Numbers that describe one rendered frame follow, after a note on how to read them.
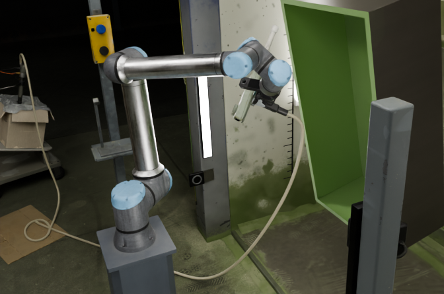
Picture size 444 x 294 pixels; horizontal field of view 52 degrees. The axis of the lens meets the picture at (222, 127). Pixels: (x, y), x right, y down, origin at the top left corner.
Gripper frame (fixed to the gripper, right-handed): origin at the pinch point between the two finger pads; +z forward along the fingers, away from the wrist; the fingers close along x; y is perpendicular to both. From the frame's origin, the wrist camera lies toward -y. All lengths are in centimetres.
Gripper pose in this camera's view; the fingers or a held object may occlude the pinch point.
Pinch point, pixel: (254, 98)
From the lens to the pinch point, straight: 202.4
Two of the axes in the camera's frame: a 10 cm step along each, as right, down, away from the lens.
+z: -1.6, 2.3, 9.6
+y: 9.2, 3.9, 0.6
